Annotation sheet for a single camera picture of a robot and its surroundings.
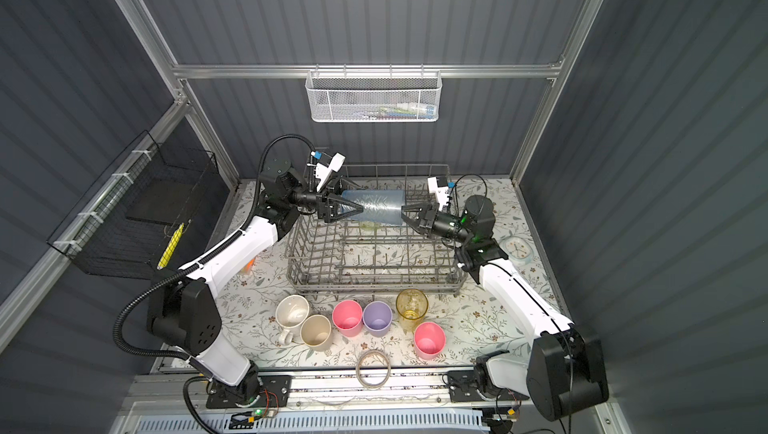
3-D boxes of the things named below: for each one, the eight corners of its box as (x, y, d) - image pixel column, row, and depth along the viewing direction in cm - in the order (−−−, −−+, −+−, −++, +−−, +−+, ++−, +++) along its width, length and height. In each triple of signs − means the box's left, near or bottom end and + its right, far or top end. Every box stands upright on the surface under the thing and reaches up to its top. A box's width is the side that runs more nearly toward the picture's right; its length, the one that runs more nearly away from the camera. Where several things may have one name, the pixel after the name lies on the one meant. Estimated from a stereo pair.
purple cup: (364, 342, 83) (361, 330, 75) (365, 313, 88) (363, 299, 80) (392, 342, 83) (392, 330, 75) (392, 313, 88) (392, 299, 80)
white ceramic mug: (289, 350, 82) (279, 340, 75) (281, 313, 88) (271, 300, 81) (319, 337, 84) (312, 326, 77) (309, 302, 91) (302, 288, 83)
